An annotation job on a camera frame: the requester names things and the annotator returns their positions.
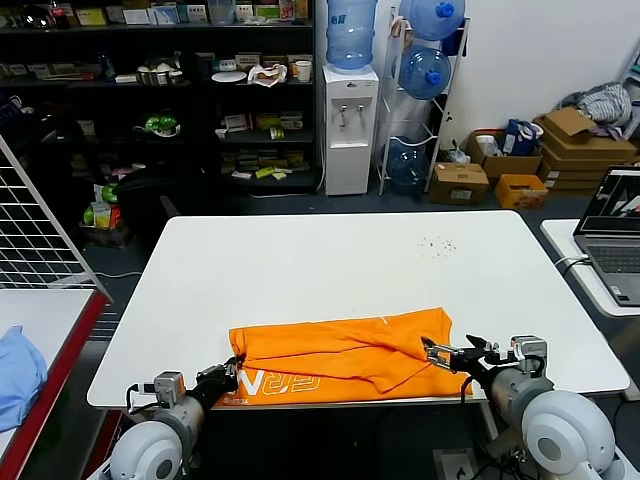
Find white wire bottle rack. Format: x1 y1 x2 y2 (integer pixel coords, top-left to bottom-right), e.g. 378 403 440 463
376 10 471 198

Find metal bowl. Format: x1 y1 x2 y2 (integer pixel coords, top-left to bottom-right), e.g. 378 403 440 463
135 57 183 88

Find blue water jug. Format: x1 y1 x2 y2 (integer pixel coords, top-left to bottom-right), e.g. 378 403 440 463
398 0 467 43
398 46 452 103
385 137 431 189

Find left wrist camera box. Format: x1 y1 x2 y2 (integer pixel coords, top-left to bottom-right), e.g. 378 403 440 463
153 370 185 404

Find cola bottle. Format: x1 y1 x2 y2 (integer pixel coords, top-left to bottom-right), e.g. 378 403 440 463
50 0 72 30

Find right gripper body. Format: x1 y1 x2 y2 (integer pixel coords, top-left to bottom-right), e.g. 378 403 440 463
444 347 514 389

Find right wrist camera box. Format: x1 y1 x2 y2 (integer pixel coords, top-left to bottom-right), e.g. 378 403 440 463
509 335 546 367

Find white container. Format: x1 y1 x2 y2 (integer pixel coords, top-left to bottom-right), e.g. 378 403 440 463
474 135 502 158

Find white side table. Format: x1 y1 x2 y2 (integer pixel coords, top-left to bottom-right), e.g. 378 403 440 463
539 218 640 317

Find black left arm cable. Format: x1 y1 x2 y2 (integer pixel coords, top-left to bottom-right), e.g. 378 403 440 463
125 383 159 417

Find scattered dark crumbs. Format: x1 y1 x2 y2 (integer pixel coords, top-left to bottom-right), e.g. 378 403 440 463
417 234 457 260

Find blue labelled water bottle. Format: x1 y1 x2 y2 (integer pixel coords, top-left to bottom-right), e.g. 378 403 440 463
325 0 378 77

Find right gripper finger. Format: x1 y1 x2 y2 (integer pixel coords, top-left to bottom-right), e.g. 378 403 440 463
420 336 456 374
464 333 501 362

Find grey laptop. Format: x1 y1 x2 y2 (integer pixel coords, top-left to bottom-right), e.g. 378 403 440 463
573 165 640 307

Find grey clothes pile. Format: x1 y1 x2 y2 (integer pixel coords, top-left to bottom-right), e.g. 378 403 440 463
559 83 632 139

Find light blue cloth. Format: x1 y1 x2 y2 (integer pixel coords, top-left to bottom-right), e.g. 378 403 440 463
0 325 49 434

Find closed brown cardboard box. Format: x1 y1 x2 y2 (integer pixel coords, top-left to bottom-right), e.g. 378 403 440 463
428 162 490 207

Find black shelving unit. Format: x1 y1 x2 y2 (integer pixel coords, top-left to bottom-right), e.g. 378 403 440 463
0 0 318 200

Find grey table leg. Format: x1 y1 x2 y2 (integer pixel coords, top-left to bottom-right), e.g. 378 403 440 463
479 427 521 457

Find basket of green packages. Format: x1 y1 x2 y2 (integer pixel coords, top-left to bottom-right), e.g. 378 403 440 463
79 184 129 249

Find clear plastic container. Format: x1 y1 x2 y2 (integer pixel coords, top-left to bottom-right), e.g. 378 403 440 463
208 0 237 26

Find white laptop cable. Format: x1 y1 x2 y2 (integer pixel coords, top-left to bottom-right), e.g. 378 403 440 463
553 254 591 279

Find white water dispenser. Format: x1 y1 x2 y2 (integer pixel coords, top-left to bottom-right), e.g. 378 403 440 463
321 64 380 198

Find white plastic bag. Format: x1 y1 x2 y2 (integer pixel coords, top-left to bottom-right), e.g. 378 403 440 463
247 64 288 90

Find black office chair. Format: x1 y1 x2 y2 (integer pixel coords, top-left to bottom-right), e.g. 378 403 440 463
114 167 205 246

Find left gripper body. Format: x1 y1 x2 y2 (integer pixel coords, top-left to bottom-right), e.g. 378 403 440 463
193 363 239 404

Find red-edged white table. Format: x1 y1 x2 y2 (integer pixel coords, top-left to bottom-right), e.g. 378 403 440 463
0 288 112 480

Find blue shopping bag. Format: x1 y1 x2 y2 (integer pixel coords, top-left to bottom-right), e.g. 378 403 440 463
503 119 545 158

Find white wire grid panel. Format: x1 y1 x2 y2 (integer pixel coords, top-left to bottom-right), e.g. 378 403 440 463
0 135 109 301

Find grey arrow-marked plate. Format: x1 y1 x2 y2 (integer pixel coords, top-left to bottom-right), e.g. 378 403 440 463
432 447 476 480

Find orange cardboard box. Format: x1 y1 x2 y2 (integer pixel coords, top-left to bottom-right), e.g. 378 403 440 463
494 173 549 210

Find orange T-shirt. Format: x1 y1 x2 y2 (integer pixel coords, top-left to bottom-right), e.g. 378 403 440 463
227 306 474 405

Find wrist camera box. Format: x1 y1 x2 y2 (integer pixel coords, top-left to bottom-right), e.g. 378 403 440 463
509 335 546 367
153 370 185 404

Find flat cardboard box stack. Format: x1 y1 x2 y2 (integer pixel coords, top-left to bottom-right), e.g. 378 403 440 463
538 150 610 192

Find large open cardboard box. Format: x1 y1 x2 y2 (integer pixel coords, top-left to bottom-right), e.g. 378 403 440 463
531 107 638 163

